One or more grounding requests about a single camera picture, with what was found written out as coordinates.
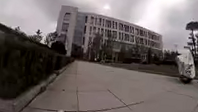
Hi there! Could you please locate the row of trees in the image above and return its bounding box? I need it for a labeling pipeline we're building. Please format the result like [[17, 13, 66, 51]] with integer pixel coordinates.
[[85, 32, 182, 69]]

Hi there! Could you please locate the large pale multi-storey building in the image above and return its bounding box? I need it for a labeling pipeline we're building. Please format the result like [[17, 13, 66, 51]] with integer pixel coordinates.
[[54, 4, 166, 66]]

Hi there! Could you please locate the grey concrete slab pavement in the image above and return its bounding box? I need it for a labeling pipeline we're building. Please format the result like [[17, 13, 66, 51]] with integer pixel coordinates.
[[17, 56, 198, 112]]

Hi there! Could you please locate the low dark hedge strip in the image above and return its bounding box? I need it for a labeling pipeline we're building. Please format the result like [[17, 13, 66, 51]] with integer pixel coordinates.
[[100, 57, 198, 80]]

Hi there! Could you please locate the grey stone kerb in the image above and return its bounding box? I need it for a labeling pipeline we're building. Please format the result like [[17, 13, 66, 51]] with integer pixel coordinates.
[[0, 56, 75, 112]]

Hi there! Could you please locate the dark trimmed hedge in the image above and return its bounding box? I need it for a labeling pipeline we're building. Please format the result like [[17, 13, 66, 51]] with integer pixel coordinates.
[[0, 17, 77, 104]]

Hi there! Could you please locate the covered parked vehicle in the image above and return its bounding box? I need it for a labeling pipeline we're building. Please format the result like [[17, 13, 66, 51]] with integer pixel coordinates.
[[173, 48, 198, 85]]

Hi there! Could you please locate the tall layered pine tree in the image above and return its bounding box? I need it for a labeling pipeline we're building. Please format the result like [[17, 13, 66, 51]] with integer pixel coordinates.
[[182, 20, 198, 61]]

